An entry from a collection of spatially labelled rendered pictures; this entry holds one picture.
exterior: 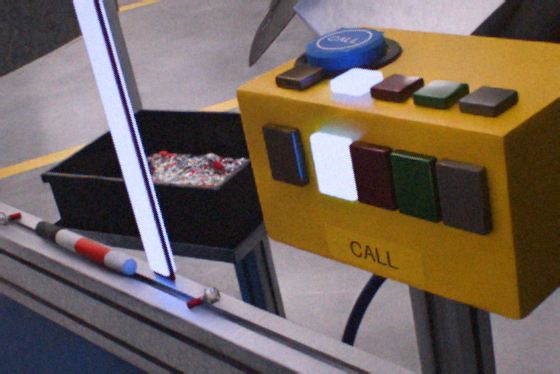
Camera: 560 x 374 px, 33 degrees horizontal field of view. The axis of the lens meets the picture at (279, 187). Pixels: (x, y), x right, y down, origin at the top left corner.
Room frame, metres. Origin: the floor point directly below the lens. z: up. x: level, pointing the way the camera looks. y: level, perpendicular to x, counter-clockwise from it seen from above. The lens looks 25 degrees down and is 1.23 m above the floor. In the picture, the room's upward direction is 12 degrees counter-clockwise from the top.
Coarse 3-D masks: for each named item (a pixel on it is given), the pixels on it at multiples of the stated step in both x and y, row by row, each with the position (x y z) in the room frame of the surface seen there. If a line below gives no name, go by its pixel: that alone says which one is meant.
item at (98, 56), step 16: (80, 0) 0.66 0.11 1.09; (80, 16) 0.66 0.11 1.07; (96, 16) 0.65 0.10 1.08; (96, 32) 0.65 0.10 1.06; (96, 48) 0.65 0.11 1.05; (96, 64) 0.66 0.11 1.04; (96, 80) 0.66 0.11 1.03; (112, 80) 0.65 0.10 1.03; (112, 96) 0.65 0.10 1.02; (112, 112) 0.66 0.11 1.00; (112, 128) 0.66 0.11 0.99; (128, 144) 0.65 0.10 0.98; (128, 160) 0.65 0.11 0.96; (128, 176) 0.66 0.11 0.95; (144, 192) 0.65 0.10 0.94; (144, 208) 0.65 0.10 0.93; (144, 224) 0.66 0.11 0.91; (144, 240) 0.66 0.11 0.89; (160, 256) 0.65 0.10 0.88; (160, 272) 0.65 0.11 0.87
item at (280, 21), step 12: (276, 0) 1.02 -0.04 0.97; (288, 0) 0.97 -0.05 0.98; (276, 12) 0.99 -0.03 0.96; (288, 12) 0.95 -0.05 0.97; (276, 24) 0.96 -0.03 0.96; (264, 36) 0.97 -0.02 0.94; (276, 36) 0.93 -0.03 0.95; (252, 48) 0.99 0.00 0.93; (264, 48) 0.94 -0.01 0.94; (252, 60) 0.95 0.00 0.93
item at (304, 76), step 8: (288, 72) 0.44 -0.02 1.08; (296, 72) 0.44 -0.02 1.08; (304, 72) 0.43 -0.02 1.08; (312, 72) 0.43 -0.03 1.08; (320, 72) 0.43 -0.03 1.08; (280, 80) 0.44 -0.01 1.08; (288, 80) 0.43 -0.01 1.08; (296, 80) 0.43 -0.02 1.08; (304, 80) 0.43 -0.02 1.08; (312, 80) 0.43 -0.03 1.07; (320, 80) 0.43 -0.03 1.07; (288, 88) 0.43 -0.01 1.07; (296, 88) 0.43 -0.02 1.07; (304, 88) 0.43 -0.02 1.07
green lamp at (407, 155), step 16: (400, 160) 0.37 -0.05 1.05; (416, 160) 0.36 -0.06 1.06; (432, 160) 0.35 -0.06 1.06; (400, 176) 0.37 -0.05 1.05; (416, 176) 0.36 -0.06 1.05; (432, 176) 0.35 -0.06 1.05; (400, 192) 0.37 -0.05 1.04; (416, 192) 0.36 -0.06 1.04; (432, 192) 0.35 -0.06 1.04; (400, 208) 0.37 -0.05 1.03; (416, 208) 0.36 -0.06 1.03; (432, 208) 0.35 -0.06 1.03
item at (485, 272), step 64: (384, 64) 0.44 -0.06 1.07; (448, 64) 0.42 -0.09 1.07; (512, 64) 0.40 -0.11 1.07; (256, 128) 0.44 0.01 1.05; (320, 128) 0.41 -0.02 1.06; (384, 128) 0.38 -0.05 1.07; (448, 128) 0.35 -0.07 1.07; (512, 128) 0.34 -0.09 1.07; (320, 192) 0.42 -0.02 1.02; (512, 192) 0.33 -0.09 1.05; (384, 256) 0.39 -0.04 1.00; (448, 256) 0.36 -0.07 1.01; (512, 256) 0.33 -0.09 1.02
